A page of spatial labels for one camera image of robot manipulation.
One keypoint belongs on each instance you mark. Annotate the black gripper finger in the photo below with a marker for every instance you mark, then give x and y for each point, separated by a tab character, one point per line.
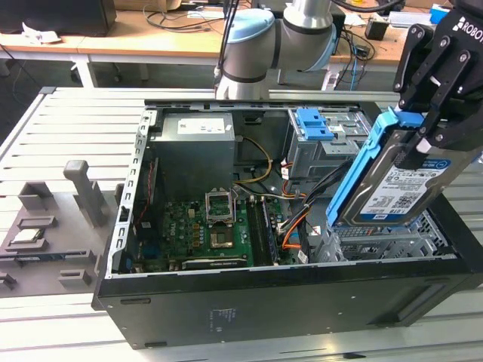
415	64
460	124

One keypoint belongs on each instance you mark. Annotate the hard disk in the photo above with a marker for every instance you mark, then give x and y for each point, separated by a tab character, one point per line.
388	188

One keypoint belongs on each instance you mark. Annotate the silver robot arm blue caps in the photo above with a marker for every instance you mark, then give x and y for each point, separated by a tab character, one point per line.
245	49

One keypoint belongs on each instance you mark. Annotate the metal disk bay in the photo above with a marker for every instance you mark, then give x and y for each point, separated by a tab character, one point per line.
377	249

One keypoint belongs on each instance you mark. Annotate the blue cardboard box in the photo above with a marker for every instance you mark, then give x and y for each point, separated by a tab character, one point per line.
439	15

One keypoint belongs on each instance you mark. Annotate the long white box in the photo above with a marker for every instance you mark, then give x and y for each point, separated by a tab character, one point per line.
409	19

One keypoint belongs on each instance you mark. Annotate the small black box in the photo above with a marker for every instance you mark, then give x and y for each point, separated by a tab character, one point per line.
376	30

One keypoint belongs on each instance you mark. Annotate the black speaker box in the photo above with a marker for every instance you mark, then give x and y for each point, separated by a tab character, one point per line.
340	28

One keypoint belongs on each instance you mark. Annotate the blue drive latch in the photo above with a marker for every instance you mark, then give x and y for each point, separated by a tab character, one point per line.
311	126

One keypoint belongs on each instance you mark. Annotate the grey drive cage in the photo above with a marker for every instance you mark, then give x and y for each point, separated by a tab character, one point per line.
309	158

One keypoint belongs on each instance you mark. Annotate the installed RAM stick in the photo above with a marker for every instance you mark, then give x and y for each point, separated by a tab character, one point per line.
271	234

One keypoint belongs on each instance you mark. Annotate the black RAM slot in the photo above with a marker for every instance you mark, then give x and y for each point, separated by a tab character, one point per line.
258	234

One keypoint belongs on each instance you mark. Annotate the grey power supply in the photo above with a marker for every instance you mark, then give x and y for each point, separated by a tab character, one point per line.
196	158

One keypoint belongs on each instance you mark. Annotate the CPU socket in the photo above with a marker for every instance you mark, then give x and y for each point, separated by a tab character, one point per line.
222	239

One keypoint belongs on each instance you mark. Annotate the wooden desk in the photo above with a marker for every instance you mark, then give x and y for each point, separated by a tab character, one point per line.
151	43

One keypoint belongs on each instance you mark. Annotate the black PC case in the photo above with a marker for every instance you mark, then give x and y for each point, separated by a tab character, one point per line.
264	313

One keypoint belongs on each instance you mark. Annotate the black graphics card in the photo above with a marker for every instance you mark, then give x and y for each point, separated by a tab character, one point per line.
213	264

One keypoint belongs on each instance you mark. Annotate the green motherboard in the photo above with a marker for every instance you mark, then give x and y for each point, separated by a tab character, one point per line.
181	226

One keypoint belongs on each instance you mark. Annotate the large black computer tower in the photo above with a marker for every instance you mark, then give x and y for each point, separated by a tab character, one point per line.
56	17

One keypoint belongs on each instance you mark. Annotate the white paper scraps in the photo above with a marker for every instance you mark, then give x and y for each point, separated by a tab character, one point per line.
39	34

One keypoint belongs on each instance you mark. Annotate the grey parts rack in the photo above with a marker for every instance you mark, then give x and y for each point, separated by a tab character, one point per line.
49	271

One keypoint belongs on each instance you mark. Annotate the RAM stick on rack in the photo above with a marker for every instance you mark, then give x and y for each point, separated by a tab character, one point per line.
41	258

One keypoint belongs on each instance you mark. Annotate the silver CPU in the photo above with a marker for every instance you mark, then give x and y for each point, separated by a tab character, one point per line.
28	235

